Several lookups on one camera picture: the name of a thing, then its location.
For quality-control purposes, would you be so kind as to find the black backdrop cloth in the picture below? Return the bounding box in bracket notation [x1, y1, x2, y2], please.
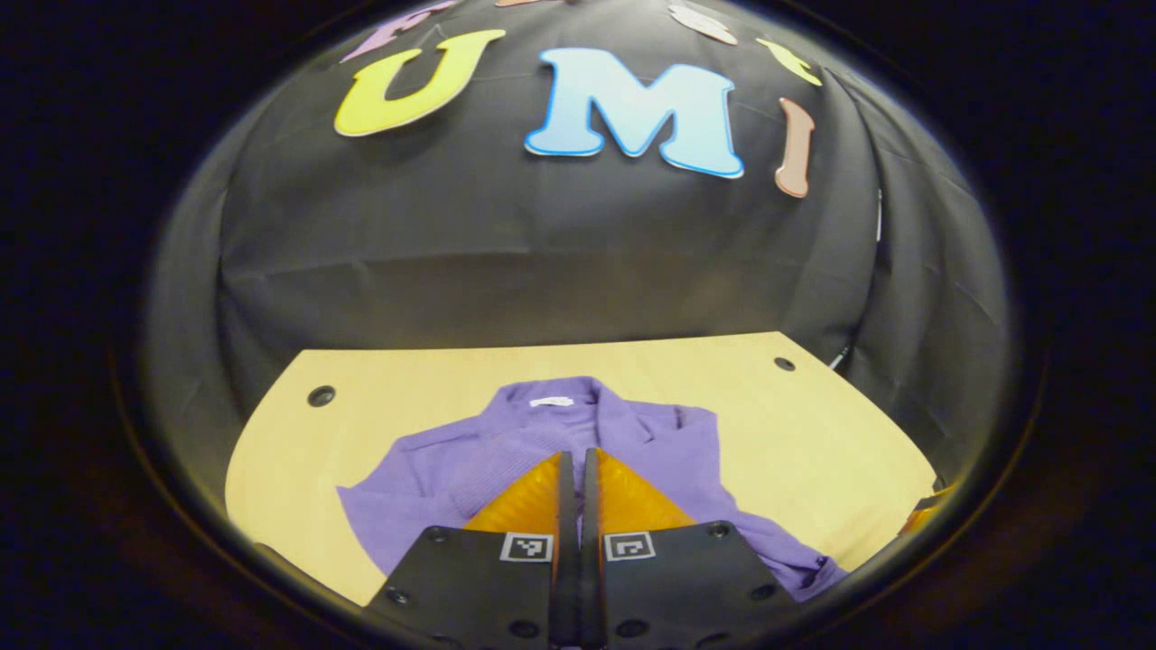
[144, 0, 1008, 470]

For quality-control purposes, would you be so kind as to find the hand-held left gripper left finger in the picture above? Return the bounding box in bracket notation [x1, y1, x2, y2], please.
[361, 450, 576, 647]

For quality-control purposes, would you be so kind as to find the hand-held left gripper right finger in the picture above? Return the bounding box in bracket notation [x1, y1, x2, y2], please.
[583, 448, 800, 647]

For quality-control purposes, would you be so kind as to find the purple cardigan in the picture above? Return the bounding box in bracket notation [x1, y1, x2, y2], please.
[336, 376, 850, 603]

